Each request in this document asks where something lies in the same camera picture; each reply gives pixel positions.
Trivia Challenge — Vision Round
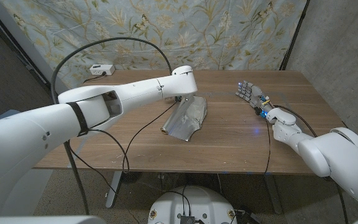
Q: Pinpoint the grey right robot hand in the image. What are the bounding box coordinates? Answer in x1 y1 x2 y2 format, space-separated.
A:
235 80 275 119

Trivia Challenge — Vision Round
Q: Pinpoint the aluminum foil roll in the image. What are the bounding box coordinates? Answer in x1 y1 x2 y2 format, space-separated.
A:
160 95 208 142

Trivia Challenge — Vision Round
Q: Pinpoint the black backdrop pole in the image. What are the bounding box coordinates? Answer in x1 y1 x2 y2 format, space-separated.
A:
279 0 310 71

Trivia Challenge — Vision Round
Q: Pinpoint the floral backdrop cloth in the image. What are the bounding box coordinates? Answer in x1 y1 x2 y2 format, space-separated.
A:
0 0 308 93

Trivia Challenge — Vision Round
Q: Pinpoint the grey table leg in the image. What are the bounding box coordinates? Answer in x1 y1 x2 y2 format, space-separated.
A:
105 170 122 209
262 174 283 215

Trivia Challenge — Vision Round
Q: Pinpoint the black floor device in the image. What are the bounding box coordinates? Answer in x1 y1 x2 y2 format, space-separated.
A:
236 205 262 224

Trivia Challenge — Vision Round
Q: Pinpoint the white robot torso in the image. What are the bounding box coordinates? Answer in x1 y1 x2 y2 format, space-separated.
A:
147 185 238 224

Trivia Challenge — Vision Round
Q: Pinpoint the white power strip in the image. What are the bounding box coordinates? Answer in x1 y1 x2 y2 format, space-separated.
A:
89 64 116 77

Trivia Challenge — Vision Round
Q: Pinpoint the white robot head cover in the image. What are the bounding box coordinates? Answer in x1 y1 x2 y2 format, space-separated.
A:
0 215 107 224

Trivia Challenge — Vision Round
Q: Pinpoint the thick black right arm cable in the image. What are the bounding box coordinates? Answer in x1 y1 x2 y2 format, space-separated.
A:
273 105 349 224

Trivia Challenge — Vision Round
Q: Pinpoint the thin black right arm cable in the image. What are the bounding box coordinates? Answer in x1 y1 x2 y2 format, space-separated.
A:
263 119 272 175

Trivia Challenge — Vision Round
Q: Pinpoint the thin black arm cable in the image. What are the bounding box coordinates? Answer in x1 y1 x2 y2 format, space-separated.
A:
68 101 179 224
263 119 272 175

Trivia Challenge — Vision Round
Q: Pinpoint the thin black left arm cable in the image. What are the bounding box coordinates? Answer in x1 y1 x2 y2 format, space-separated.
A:
68 101 179 224

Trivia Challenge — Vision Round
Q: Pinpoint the black torso cable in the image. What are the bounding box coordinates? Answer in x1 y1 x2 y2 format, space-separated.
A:
160 185 192 217

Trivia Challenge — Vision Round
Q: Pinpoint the black power strip cable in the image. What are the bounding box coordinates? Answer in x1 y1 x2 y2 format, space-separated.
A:
83 72 107 84

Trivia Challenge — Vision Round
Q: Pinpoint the black arm strap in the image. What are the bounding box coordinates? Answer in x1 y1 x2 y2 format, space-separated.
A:
66 101 90 138

